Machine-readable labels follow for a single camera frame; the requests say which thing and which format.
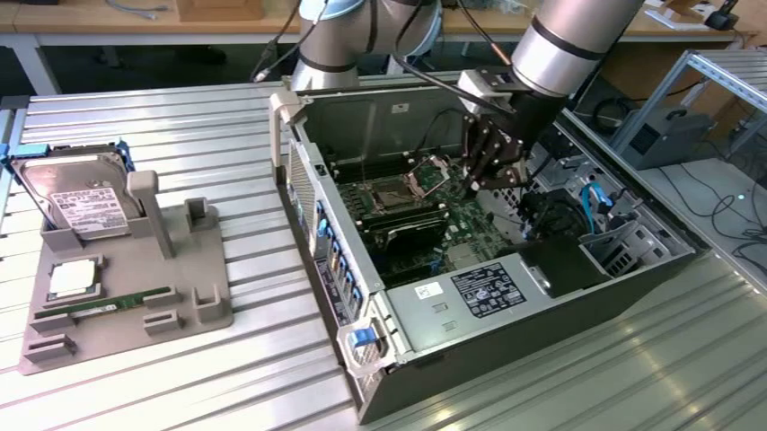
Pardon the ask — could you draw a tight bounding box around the blue disk caddy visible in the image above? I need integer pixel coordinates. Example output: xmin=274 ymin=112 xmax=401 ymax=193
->
xmin=3 ymin=138 xmax=138 ymax=180

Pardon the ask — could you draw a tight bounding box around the metal socket cover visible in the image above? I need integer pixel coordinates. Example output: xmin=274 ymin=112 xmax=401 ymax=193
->
xmin=406 ymin=154 xmax=455 ymax=190

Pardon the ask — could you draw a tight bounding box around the green motherboard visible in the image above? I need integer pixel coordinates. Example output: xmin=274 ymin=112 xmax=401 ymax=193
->
xmin=335 ymin=154 xmax=499 ymax=289

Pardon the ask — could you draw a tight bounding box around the silver CPU chip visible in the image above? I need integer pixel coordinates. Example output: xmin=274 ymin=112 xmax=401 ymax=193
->
xmin=46 ymin=261 xmax=102 ymax=301

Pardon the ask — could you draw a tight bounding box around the silver perforated disk bay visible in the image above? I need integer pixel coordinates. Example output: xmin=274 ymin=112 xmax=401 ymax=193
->
xmin=478 ymin=120 xmax=607 ymax=216

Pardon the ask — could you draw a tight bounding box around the CPU socket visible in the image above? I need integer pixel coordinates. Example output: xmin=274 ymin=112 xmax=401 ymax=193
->
xmin=370 ymin=180 xmax=417 ymax=213

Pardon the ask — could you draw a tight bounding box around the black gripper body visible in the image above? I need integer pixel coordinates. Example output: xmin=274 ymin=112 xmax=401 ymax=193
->
xmin=475 ymin=91 xmax=570 ymax=153

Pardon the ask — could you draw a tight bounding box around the graphics card with metal bracket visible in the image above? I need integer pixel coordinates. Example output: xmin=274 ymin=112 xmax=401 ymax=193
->
xmin=372 ymin=218 xmax=453 ymax=271

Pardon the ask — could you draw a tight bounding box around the long wooden desk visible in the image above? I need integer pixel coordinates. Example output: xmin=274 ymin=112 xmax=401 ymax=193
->
xmin=0 ymin=0 xmax=758 ymax=95

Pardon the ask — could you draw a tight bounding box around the silver drive cage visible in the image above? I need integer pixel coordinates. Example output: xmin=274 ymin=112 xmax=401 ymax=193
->
xmin=578 ymin=219 xmax=682 ymax=279

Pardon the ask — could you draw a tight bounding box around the braided robot cable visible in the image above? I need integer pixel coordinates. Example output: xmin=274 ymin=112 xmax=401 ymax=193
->
xmin=250 ymin=0 xmax=302 ymax=85

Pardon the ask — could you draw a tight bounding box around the open black PC case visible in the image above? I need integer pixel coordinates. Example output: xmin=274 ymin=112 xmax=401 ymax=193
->
xmin=267 ymin=66 xmax=714 ymax=426

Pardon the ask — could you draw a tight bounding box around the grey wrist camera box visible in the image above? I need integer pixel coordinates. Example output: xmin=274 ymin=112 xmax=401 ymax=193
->
xmin=457 ymin=66 xmax=537 ymax=114

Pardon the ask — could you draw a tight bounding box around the grey plastic parts rack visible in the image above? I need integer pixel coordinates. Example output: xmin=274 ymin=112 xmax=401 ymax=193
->
xmin=18 ymin=170 xmax=236 ymax=377

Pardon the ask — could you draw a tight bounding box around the black expansion slot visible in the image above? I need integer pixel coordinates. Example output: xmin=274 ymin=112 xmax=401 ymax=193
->
xmin=383 ymin=264 xmax=443 ymax=289

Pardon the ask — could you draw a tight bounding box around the silver hard disk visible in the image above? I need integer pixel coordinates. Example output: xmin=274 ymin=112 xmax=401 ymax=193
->
xmin=10 ymin=151 xmax=147 ymax=242

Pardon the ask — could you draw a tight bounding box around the grey power supply unit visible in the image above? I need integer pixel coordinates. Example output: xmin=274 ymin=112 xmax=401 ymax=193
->
xmin=383 ymin=253 xmax=562 ymax=360

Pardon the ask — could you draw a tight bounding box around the grey equipment box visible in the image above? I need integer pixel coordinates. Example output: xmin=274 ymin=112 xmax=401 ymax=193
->
xmin=615 ymin=107 xmax=722 ymax=171

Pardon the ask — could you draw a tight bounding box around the green RAM stick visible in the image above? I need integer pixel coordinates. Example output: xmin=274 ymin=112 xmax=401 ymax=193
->
xmin=32 ymin=286 xmax=174 ymax=321

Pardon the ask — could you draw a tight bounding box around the white flat box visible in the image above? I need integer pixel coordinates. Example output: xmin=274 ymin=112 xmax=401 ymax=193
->
xmin=643 ymin=7 xmax=714 ymax=31

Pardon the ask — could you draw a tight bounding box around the black plastic air shroud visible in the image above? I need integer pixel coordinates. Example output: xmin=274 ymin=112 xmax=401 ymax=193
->
xmin=495 ymin=232 xmax=614 ymax=301

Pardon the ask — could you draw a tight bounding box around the aluminium profile frame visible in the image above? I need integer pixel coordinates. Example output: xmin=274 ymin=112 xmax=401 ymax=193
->
xmin=609 ymin=48 xmax=767 ymax=156

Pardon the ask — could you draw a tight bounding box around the silver chipset heatsink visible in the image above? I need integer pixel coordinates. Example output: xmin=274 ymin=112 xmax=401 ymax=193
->
xmin=445 ymin=243 xmax=486 ymax=271

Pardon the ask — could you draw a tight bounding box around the black webcam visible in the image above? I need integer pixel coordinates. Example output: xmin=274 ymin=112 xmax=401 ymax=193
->
xmin=702 ymin=0 xmax=746 ymax=33

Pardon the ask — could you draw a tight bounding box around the black camera cable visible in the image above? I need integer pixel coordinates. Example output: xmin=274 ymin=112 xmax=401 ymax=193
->
xmin=363 ymin=0 xmax=518 ymax=115

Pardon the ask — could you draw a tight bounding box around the blue SATA wire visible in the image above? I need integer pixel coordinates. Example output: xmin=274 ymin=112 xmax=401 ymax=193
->
xmin=578 ymin=176 xmax=611 ymax=235

